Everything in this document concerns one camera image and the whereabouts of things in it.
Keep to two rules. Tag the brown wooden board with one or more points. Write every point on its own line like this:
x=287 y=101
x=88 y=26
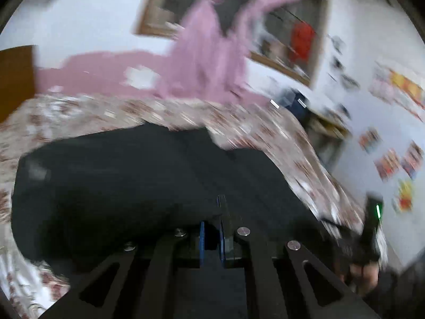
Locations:
x=15 y=79

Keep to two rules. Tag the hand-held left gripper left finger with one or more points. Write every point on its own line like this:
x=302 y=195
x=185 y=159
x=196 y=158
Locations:
x=202 y=241

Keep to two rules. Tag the round black wall item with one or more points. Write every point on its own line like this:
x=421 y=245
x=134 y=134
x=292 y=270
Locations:
x=336 y=42

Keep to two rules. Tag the red hanging garment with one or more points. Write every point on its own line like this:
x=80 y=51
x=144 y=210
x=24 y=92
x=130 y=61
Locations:
x=302 y=40

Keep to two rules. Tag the floral patterned bedspread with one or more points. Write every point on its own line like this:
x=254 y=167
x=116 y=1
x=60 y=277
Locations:
x=265 y=129

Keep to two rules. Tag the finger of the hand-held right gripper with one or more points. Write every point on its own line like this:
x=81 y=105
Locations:
x=332 y=224

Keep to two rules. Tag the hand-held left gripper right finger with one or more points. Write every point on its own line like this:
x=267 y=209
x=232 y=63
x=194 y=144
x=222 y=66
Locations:
x=221 y=232

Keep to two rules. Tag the person's right hand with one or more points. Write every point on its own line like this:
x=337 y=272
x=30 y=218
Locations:
x=363 y=277

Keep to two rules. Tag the wooden shelf unit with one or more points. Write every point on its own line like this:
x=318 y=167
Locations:
x=328 y=129

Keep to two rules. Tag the wooden framed window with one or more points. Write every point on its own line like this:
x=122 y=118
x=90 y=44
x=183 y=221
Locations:
x=152 y=16

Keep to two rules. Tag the pink curtain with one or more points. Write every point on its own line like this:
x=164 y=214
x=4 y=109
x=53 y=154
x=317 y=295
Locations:
x=206 y=56

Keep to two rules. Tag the black pants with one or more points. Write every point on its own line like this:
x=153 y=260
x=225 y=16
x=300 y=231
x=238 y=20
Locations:
x=116 y=179

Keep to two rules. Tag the dark blue bag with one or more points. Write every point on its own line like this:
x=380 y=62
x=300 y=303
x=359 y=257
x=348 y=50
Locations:
x=295 y=103

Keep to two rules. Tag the large colourful wall poster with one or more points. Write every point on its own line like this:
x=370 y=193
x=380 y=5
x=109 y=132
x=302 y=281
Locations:
x=398 y=86

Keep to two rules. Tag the dark wall hook item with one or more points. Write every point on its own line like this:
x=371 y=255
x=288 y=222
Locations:
x=338 y=63
x=349 y=81

